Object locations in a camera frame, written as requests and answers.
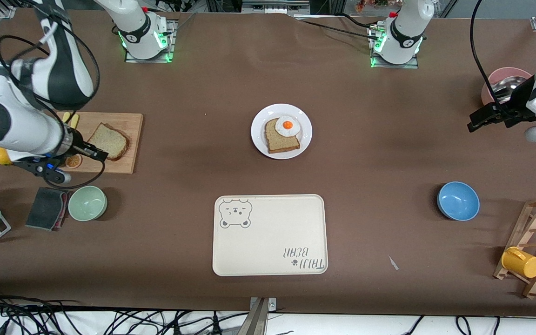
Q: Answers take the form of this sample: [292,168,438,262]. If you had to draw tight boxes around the brown bread slice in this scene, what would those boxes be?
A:
[264,118,301,154]
[83,122,130,161]

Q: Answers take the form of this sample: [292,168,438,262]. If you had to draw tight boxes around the white round plate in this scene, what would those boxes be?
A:
[251,103,313,160]

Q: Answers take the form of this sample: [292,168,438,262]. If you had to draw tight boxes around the toy fried egg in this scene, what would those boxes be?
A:
[275,115,302,138]

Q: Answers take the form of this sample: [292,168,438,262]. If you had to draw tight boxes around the silver metal scoop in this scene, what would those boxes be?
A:
[491,77,529,101]

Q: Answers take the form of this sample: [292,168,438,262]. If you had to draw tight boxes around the pink bowl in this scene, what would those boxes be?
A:
[481,67,534,107]

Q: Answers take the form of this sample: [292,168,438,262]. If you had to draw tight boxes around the wooden cutting board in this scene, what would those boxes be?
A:
[56,112,144,174]

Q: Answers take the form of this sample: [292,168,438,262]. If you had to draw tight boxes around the mint green bowl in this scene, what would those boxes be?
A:
[68,186,108,222]

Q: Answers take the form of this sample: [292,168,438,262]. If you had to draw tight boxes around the dark grey folded cloth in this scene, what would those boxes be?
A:
[25,187,71,232]

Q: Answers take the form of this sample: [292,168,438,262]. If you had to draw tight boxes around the blue bowl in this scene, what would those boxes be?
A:
[437,181,480,221]

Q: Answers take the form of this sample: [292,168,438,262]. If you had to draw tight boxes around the wooden mug rack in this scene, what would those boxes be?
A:
[493,196,536,299]

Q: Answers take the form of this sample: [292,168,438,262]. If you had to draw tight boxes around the yellow mug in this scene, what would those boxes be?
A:
[501,247,536,279]

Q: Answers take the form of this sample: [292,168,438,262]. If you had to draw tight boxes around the orange pink artificial flowers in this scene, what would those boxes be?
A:
[355,0,392,12]

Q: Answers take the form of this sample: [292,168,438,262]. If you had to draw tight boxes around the cream bear print tray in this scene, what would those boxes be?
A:
[212,194,329,277]

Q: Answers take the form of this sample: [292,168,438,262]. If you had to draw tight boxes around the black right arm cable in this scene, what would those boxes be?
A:
[0,9,107,189]

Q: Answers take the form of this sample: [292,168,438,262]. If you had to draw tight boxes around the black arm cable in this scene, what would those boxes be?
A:
[469,0,510,107]
[0,9,107,189]

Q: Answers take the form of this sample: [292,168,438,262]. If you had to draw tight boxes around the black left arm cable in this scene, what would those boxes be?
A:
[469,0,510,107]

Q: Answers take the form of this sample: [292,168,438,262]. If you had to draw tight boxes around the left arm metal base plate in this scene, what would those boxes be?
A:
[369,26,420,69]

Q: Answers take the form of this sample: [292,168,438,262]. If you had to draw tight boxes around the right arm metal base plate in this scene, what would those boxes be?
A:
[124,19,176,64]

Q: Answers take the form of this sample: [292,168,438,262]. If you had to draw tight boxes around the black base power cable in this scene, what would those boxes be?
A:
[291,14,380,42]

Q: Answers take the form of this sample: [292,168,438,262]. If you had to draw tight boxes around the black floor cable bundle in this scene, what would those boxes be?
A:
[0,291,250,335]

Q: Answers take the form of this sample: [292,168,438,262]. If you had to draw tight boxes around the metal table edge bracket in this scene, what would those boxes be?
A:
[238,297,278,335]

